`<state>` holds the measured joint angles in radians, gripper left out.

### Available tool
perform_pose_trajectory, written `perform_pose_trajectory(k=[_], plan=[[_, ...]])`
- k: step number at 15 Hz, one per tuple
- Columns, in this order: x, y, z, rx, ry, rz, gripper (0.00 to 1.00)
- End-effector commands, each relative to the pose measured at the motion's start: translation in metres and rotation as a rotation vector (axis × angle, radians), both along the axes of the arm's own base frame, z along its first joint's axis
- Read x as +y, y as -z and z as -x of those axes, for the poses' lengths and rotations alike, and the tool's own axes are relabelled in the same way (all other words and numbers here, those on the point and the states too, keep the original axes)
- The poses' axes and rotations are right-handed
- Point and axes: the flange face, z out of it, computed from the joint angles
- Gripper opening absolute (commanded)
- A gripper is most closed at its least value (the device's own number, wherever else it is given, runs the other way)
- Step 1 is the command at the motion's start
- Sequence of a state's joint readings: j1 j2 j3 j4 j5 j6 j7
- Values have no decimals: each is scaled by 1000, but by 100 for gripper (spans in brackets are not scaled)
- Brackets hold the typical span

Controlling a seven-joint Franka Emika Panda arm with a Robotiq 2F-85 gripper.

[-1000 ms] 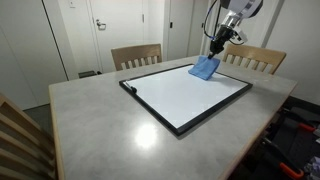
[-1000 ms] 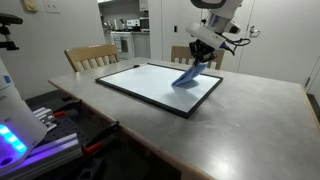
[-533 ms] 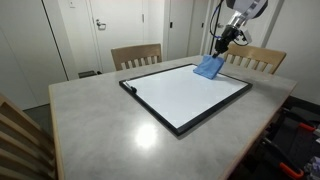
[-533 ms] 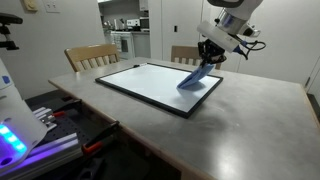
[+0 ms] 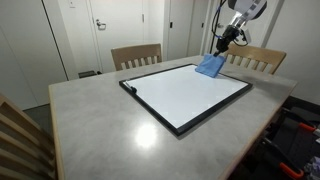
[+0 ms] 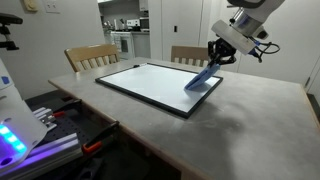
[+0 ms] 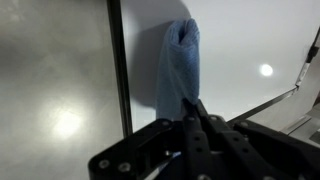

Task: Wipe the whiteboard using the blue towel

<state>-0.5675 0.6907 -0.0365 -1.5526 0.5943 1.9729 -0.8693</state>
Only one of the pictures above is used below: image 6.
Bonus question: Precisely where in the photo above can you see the wooden chair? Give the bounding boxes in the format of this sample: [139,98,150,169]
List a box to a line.
[171,46,209,67]
[64,44,120,72]

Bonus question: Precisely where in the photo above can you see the aluminium extrusion rail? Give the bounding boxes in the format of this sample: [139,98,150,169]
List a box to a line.
[0,133,83,180]

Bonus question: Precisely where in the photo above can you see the blue microfiber towel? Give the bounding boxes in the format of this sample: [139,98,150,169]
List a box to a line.
[185,64,220,90]

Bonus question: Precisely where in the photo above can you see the microwave on counter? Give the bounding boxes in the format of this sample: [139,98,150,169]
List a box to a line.
[139,17,150,32]

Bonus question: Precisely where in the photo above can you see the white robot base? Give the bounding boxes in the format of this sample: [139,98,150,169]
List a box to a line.
[0,59,47,175]

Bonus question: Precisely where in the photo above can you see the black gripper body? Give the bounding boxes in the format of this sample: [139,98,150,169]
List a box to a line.
[208,38,236,66]

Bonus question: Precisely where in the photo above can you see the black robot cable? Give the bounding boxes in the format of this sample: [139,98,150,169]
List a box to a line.
[251,38,281,63]

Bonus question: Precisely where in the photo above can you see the left wooden chair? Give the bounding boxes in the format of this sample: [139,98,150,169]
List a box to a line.
[64,44,120,72]

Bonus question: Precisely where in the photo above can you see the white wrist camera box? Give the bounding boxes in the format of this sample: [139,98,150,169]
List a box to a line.
[211,20,256,55]

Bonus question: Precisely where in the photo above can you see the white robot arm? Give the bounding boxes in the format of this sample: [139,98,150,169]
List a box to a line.
[208,0,285,67]

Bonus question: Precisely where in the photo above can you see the beige wall thermostat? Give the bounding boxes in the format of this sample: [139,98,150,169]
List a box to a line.
[23,0,38,12]

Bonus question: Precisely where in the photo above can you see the white kitchen stove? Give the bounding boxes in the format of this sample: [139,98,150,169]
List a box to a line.
[111,31,135,60]

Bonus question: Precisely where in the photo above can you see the right wooden chair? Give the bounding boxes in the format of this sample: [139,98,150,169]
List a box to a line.
[171,46,209,67]

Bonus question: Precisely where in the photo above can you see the black framed whiteboard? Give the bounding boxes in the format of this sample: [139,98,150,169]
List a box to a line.
[95,63,223,119]

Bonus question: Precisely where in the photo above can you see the black red bar clamp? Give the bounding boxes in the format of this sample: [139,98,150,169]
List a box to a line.
[50,99,82,117]

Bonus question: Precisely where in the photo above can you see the black orange bar clamp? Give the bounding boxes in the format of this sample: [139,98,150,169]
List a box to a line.
[82,121,119,154]

